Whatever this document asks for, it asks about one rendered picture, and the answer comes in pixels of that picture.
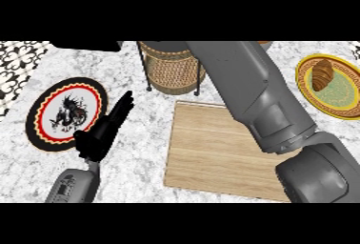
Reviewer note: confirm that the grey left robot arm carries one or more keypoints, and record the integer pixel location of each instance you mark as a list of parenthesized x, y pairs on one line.
[(74, 186)]

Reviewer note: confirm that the black white patterned cloth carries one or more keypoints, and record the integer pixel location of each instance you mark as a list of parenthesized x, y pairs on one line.
[(16, 66)]

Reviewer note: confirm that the pale wooden tray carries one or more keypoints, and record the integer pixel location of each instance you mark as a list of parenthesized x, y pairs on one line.
[(211, 152)]

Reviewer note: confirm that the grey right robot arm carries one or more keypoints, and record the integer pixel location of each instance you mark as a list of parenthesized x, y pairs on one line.
[(263, 105)]

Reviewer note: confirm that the brown croissant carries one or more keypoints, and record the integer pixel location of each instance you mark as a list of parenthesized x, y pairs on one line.
[(322, 74)]

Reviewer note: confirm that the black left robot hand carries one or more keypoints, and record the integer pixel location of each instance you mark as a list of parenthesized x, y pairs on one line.
[(105, 127)]

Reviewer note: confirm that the black dragon print plate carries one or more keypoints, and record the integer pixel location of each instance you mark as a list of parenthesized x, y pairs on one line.
[(65, 114)]

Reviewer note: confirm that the black flat appliance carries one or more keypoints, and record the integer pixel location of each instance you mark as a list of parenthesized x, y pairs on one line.
[(89, 45)]

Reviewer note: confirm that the yellow rimmed green plate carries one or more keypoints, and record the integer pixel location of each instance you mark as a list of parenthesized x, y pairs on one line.
[(335, 92)]

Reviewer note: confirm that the wicker tiered basket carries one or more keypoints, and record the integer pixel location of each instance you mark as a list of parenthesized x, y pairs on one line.
[(171, 70)]

